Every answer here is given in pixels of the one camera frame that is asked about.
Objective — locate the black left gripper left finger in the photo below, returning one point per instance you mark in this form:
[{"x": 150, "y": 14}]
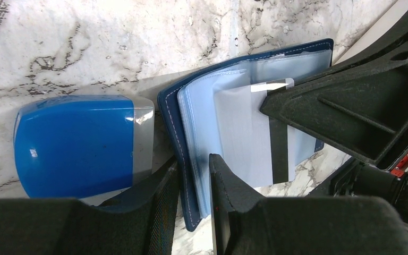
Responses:
[{"x": 139, "y": 220}]

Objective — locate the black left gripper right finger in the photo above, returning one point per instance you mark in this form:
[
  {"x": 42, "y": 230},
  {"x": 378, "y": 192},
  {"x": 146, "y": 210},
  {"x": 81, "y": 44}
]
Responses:
[{"x": 246, "y": 222}]

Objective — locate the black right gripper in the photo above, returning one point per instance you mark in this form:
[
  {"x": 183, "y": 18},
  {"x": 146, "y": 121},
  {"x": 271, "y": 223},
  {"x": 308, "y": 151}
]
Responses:
[{"x": 360, "y": 107}]

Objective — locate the white card with black stripe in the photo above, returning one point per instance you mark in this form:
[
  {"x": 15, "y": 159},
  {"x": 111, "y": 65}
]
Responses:
[{"x": 258, "y": 149}]

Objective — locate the white rectangular plastic tray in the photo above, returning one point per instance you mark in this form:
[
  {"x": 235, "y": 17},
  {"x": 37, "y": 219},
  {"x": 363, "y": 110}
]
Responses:
[{"x": 379, "y": 28}]

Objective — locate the blue card holder wallet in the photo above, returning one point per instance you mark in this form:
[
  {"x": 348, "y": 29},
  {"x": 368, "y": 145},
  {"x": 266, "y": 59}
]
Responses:
[{"x": 190, "y": 117}]

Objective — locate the small blue plastic box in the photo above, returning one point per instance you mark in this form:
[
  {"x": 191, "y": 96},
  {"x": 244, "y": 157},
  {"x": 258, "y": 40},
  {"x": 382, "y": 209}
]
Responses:
[{"x": 83, "y": 146}]

